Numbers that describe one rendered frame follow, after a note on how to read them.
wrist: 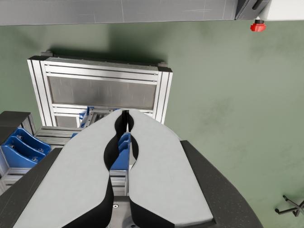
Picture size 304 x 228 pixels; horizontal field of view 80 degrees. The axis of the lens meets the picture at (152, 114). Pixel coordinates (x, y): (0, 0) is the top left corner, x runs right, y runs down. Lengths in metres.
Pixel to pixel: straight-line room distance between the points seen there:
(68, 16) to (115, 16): 0.08
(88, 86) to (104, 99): 0.13
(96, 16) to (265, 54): 1.42
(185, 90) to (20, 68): 1.21
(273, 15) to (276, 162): 2.15
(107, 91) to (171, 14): 0.92
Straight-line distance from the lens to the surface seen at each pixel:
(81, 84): 1.25
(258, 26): 0.60
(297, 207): 3.22
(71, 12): 0.39
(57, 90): 1.32
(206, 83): 1.52
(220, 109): 1.68
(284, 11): 0.42
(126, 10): 0.37
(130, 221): 0.56
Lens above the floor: 1.32
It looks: 58 degrees down
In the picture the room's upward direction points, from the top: 172 degrees clockwise
